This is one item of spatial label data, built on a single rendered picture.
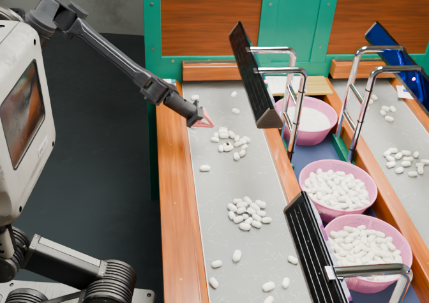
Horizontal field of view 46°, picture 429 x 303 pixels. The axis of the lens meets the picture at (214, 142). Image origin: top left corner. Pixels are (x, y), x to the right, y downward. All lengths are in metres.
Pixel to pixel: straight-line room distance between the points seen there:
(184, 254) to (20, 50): 0.75
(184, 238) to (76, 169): 1.56
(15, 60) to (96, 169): 1.98
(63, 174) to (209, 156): 1.31
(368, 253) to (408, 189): 0.37
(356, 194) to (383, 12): 0.90
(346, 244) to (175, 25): 1.14
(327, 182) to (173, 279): 0.69
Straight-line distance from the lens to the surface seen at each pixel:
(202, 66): 2.20
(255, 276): 1.49
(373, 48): 1.93
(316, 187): 1.80
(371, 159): 1.95
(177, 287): 1.43
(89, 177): 2.95
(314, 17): 2.27
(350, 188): 1.86
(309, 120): 2.14
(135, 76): 1.71
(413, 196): 1.89
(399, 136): 2.16
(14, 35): 1.11
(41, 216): 2.77
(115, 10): 4.45
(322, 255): 1.09
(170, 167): 1.78
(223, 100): 2.19
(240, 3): 2.17
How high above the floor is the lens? 1.90
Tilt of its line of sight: 37 degrees down
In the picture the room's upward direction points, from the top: 4 degrees clockwise
